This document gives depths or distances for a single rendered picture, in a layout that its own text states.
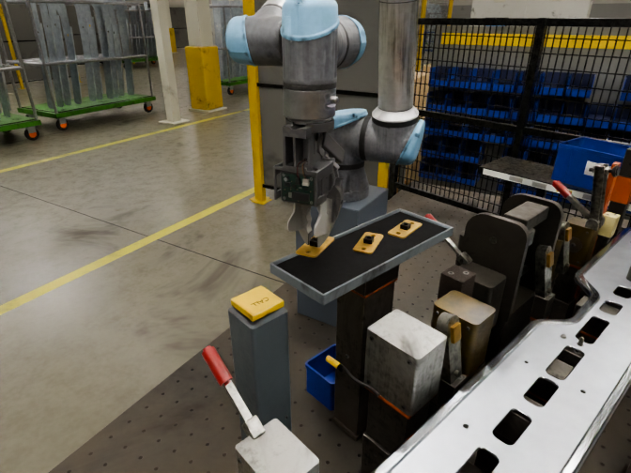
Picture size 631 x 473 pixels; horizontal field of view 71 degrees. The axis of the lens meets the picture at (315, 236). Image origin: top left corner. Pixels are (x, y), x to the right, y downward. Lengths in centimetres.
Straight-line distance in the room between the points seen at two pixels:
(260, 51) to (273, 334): 45
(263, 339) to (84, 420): 165
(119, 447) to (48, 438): 113
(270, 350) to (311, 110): 37
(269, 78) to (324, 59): 323
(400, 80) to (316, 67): 50
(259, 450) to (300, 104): 45
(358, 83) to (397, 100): 232
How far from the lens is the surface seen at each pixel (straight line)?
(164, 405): 121
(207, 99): 856
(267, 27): 76
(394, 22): 107
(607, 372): 95
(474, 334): 83
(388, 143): 114
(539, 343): 96
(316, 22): 62
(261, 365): 72
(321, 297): 69
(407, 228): 92
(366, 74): 339
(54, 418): 235
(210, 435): 113
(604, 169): 134
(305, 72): 62
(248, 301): 69
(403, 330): 72
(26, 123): 735
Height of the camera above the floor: 155
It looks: 26 degrees down
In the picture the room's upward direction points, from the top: straight up
